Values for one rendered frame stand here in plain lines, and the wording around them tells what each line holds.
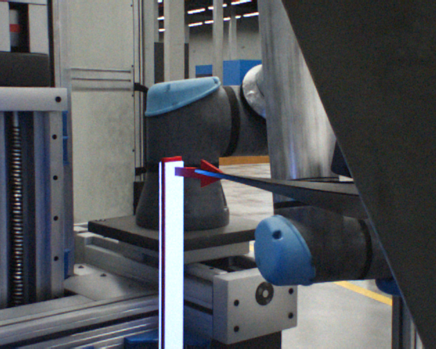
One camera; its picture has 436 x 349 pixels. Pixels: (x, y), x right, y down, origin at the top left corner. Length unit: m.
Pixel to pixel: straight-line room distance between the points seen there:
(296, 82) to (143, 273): 0.51
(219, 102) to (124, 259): 0.30
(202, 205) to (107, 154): 1.49
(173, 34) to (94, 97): 9.07
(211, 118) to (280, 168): 0.36
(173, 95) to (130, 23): 1.57
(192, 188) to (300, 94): 0.39
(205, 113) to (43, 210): 0.28
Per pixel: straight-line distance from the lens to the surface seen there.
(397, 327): 1.17
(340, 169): 0.70
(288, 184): 0.51
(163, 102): 1.17
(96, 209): 2.62
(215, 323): 1.09
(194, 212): 1.16
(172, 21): 11.64
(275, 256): 0.80
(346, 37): 0.16
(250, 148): 1.22
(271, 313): 1.12
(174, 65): 11.61
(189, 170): 0.66
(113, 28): 2.66
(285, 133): 0.83
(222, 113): 1.18
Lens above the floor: 1.25
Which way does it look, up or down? 6 degrees down
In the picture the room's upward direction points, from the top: straight up
